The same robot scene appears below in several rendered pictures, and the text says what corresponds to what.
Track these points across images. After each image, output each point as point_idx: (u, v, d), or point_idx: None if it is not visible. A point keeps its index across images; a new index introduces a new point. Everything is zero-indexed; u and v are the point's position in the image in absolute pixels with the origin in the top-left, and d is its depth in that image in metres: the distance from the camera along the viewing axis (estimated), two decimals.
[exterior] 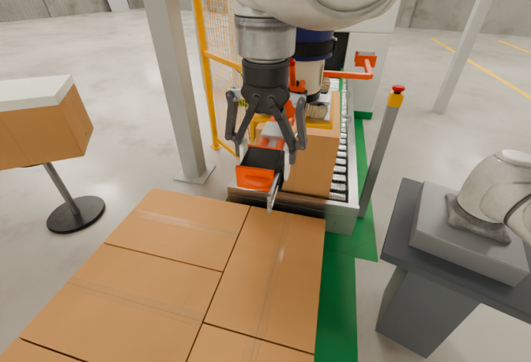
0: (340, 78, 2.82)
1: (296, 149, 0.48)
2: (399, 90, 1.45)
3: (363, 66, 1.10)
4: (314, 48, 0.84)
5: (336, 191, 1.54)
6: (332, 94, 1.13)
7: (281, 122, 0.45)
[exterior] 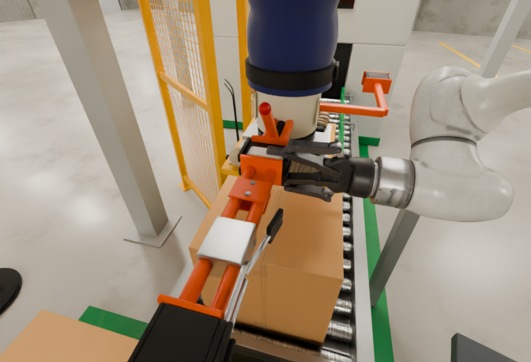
0: (342, 102, 2.25)
1: (285, 147, 0.50)
2: None
3: (374, 95, 0.83)
4: (306, 80, 0.57)
5: (336, 312, 0.97)
6: (332, 130, 0.86)
7: (316, 157, 0.50)
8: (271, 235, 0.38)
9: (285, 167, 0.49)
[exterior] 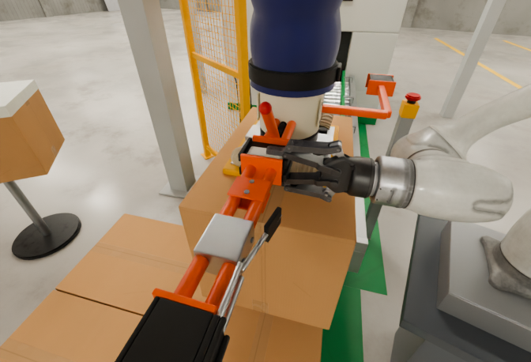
0: (343, 81, 2.59)
1: (285, 147, 0.50)
2: (414, 99, 1.23)
3: (378, 97, 0.82)
4: (307, 81, 0.57)
5: None
6: (335, 132, 0.86)
7: (316, 156, 0.50)
8: (269, 234, 0.38)
9: (285, 167, 0.49)
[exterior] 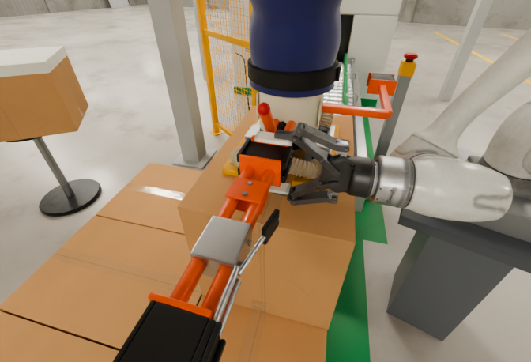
0: (345, 62, 2.73)
1: (295, 130, 0.47)
2: (412, 58, 1.36)
3: (379, 96, 0.82)
4: (307, 81, 0.57)
5: None
6: (335, 131, 0.85)
7: (321, 150, 0.49)
8: (266, 236, 0.37)
9: (284, 167, 0.49)
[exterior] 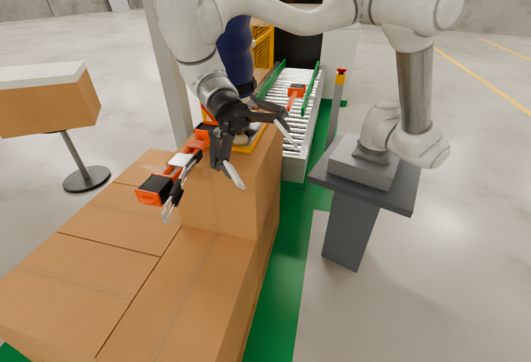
0: (315, 69, 3.23)
1: (281, 115, 0.54)
2: (341, 71, 1.86)
3: None
4: None
5: (294, 152, 1.95)
6: None
7: (254, 113, 0.56)
8: (197, 159, 0.88)
9: None
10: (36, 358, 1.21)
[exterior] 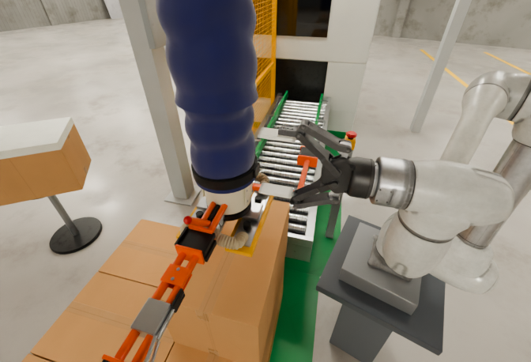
0: (319, 105, 3.07)
1: (299, 127, 0.47)
2: (351, 137, 1.70)
3: (302, 171, 1.07)
4: (228, 185, 0.81)
5: (299, 221, 1.79)
6: (269, 197, 1.10)
7: (322, 149, 0.48)
8: (175, 308, 0.63)
9: (204, 254, 0.73)
10: None
